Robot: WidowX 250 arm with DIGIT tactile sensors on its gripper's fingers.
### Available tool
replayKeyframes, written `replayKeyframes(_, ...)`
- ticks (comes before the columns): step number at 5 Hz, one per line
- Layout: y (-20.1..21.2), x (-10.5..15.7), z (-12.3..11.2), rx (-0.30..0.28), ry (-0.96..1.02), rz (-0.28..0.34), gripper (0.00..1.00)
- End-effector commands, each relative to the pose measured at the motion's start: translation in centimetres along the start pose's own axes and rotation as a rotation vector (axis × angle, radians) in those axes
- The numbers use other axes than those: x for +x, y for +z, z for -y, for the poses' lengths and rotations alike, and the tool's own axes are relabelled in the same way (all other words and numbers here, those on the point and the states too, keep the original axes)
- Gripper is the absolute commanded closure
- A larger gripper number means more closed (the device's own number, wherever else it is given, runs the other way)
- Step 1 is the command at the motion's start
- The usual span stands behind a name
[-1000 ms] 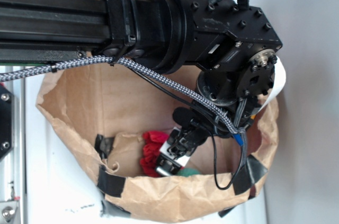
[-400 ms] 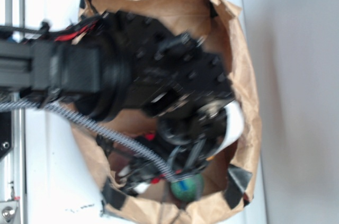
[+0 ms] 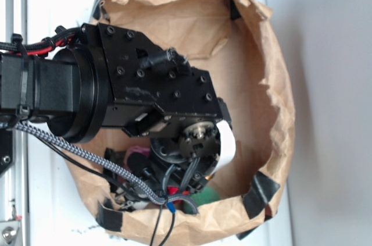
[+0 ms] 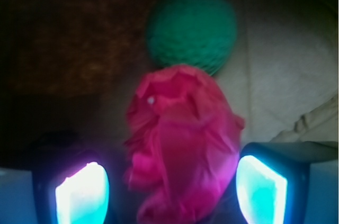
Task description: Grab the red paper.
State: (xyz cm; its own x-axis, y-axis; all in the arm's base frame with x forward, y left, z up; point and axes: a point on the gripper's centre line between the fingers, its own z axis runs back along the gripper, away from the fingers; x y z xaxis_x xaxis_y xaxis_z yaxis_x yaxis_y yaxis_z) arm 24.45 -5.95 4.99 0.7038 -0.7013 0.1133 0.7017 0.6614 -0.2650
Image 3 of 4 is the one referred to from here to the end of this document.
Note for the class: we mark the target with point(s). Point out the green rubber ball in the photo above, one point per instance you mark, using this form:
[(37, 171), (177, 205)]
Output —
[(207, 196)]

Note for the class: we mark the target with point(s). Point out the black metal bracket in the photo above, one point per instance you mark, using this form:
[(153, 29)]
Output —
[(6, 150)]

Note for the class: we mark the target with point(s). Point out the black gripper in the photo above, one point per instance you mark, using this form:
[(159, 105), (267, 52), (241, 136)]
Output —
[(180, 154)]

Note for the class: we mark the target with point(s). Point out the brown paper bag tray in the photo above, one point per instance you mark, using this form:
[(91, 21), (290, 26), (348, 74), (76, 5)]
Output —
[(235, 42)]

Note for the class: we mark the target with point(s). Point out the red paper ball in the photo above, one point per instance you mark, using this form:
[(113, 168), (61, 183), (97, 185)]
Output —
[(175, 190)]

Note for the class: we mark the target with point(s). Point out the aluminium rail frame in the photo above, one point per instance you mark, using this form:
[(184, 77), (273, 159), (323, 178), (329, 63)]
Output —
[(14, 187)]

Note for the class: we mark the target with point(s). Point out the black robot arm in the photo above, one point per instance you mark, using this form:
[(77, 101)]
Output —
[(66, 88)]

